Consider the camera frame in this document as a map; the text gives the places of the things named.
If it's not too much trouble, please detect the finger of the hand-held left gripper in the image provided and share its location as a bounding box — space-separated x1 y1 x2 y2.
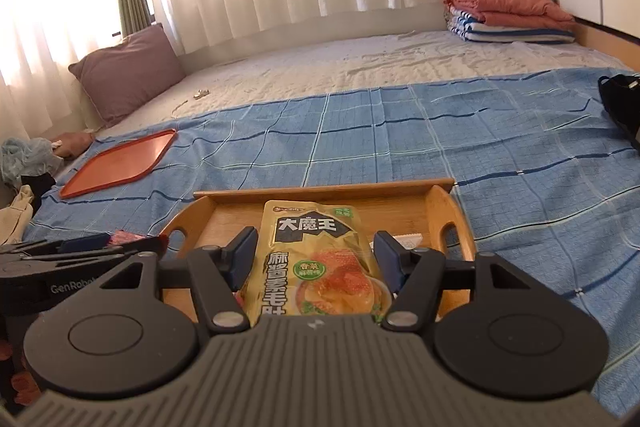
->
0 235 167 264
0 234 110 256

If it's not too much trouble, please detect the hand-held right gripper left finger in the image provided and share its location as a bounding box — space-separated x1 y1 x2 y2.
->
100 227 259 334

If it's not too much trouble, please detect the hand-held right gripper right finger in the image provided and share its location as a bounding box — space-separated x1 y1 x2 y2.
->
372 230 531 334

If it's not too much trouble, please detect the red patterned snack packet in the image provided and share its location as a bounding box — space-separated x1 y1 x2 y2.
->
109 230 147 249

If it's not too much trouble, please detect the wooden tray with handles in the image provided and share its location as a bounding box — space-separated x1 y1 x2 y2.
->
160 178 478 324

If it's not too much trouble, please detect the yellow snack packet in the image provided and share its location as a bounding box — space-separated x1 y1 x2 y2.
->
239 200 396 329

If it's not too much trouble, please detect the white snack packet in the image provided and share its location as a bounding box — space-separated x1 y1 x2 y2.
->
394 233 427 251

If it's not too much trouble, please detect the beige cloth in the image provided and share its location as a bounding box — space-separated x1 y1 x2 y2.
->
0 184 36 246

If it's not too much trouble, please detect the black cloth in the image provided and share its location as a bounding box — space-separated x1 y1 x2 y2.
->
20 172 56 208

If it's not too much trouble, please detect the orange plastic tray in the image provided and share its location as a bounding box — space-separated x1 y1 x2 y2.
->
60 128 178 200

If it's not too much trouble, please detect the dark floral clothing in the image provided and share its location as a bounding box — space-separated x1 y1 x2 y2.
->
0 322 34 414

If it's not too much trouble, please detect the blue checked blanket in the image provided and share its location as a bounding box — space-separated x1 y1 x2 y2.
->
22 67 640 410

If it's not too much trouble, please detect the purple pillow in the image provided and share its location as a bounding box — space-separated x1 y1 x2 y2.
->
68 23 185 128

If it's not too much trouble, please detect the white quilted mattress pad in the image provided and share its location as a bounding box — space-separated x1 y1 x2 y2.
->
95 29 624 142

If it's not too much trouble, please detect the blue striped folded towel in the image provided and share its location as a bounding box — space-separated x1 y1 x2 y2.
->
446 7 577 44

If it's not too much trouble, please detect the black cap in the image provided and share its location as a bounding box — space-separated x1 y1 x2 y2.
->
598 74 640 148

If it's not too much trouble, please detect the folded pink blanket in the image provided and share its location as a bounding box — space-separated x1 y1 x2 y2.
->
444 0 576 28

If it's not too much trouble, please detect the white cable with switch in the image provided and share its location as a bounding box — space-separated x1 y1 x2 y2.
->
172 89 210 118

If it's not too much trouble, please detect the wooden bed frame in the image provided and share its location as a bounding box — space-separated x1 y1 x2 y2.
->
572 18 640 72

